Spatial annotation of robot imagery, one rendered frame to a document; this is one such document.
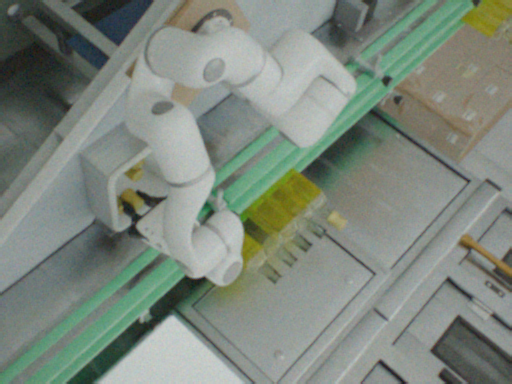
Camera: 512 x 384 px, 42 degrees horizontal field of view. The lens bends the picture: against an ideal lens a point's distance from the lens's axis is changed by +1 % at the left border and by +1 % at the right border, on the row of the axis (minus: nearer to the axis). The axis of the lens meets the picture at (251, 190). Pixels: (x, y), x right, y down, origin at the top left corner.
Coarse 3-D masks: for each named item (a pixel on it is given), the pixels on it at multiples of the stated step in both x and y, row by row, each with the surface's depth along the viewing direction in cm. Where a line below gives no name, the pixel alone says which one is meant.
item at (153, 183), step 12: (144, 156) 148; (120, 168) 129; (144, 168) 152; (156, 168) 149; (120, 180) 147; (144, 180) 153; (156, 180) 153; (108, 192) 132; (120, 192) 150; (156, 192) 152; (168, 192) 152; (144, 204) 150; (120, 216) 147; (120, 228) 145
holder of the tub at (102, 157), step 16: (112, 128) 134; (96, 144) 132; (112, 144) 132; (128, 144) 132; (144, 144) 133; (80, 160) 133; (96, 160) 130; (112, 160) 130; (128, 160) 131; (96, 176) 132; (96, 192) 138; (96, 208) 144; (112, 224) 144
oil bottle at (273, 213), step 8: (256, 200) 165; (264, 200) 165; (272, 200) 166; (256, 208) 164; (264, 208) 164; (272, 208) 164; (280, 208) 165; (264, 216) 163; (272, 216) 163; (280, 216) 163; (288, 216) 164; (272, 224) 162; (280, 224) 162; (288, 224) 162; (296, 224) 163; (280, 232) 162; (288, 232) 162; (296, 232) 163; (288, 240) 163
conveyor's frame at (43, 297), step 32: (384, 0) 192; (416, 0) 194; (320, 32) 182; (224, 128) 160; (256, 128) 161; (224, 160) 156; (96, 224) 153; (64, 256) 148; (96, 256) 149; (128, 256) 150; (32, 288) 143; (64, 288) 144; (96, 288) 146; (0, 320) 138; (32, 320) 139; (0, 352) 135
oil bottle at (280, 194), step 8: (272, 184) 169; (280, 184) 169; (264, 192) 167; (272, 192) 167; (280, 192) 167; (288, 192) 168; (280, 200) 166; (288, 200) 166; (296, 200) 167; (288, 208) 165; (296, 208) 165; (304, 208) 166; (296, 216) 164; (304, 216) 165; (312, 216) 167; (304, 224) 165
